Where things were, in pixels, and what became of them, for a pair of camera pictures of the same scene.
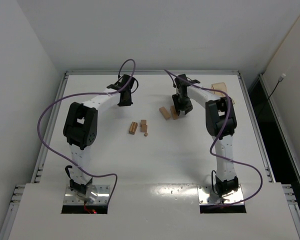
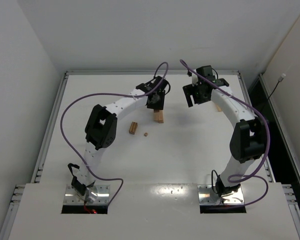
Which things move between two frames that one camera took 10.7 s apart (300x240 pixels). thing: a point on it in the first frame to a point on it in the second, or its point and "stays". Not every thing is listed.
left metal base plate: (95, 194) stays
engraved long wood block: (165, 113) to (160, 117)
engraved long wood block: (174, 113) to (156, 112)
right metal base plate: (206, 196) stays
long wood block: (133, 127) stays
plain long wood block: (133, 127) stays
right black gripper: (181, 104) to (193, 91)
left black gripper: (125, 99) to (155, 103)
